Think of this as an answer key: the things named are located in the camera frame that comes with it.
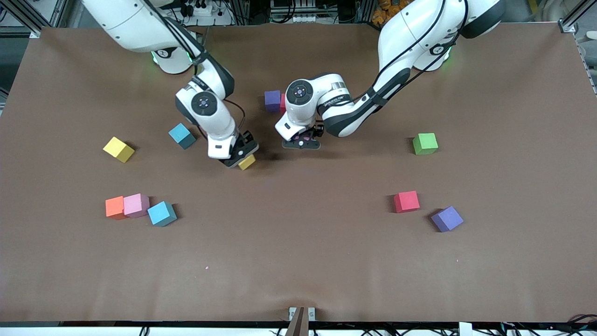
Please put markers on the red foam block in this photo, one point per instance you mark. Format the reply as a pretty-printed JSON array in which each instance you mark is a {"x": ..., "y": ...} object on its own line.
[
  {"x": 282, "y": 102},
  {"x": 406, "y": 201}
]

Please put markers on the yellow foam block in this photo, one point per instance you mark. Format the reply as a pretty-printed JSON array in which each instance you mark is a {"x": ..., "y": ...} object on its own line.
[
  {"x": 117, "y": 148},
  {"x": 247, "y": 163}
]

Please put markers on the pile of orange packets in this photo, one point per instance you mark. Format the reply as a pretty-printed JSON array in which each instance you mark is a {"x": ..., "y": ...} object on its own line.
[{"x": 385, "y": 11}]

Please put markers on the grey metal table edge bracket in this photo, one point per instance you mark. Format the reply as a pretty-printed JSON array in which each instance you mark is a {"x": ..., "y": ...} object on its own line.
[{"x": 292, "y": 311}]

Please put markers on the orange foam block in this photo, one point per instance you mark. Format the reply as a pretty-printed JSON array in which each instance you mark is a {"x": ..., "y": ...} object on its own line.
[{"x": 114, "y": 207}]

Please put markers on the grey electronics rack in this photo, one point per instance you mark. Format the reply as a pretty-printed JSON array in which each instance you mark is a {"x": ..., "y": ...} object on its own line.
[{"x": 303, "y": 18}]

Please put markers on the purple foam block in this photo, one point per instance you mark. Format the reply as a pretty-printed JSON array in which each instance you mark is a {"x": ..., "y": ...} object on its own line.
[
  {"x": 272, "y": 100},
  {"x": 447, "y": 218}
]

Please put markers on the white power strip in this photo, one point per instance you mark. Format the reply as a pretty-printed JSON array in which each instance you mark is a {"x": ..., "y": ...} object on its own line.
[{"x": 219, "y": 18}]

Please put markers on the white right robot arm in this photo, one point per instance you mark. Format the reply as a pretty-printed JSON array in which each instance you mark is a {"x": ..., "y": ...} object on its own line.
[{"x": 130, "y": 23}]

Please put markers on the green foam block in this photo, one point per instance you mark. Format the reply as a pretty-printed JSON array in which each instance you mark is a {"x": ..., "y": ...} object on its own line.
[{"x": 425, "y": 143}]

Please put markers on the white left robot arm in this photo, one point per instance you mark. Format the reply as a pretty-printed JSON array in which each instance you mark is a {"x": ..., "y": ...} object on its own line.
[{"x": 419, "y": 32}]

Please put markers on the pink foam block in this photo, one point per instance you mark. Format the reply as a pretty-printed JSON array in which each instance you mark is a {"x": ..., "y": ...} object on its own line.
[
  {"x": 135, "y": 205},
  {"x": 306, "y": 136}
]

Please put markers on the white paper tag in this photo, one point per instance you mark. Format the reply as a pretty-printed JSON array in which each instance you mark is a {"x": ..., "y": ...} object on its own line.
[{"x": 465, "y": 329}]

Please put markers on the cyan foam block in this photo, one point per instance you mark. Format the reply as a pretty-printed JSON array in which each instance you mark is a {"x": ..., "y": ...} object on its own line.
[
  {"x": 182, "y": 135},
  {"x": 161, "y": 213}
]

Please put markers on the aluminium frame strut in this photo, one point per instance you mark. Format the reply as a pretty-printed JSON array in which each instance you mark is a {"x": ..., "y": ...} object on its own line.
[
  {"x": 23, "y": 16},
  {"x": 578, "y": 14}
]

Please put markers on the brown tapered post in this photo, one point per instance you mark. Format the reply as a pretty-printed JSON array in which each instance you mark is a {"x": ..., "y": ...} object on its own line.
[{"x": 298, "y": 324}]

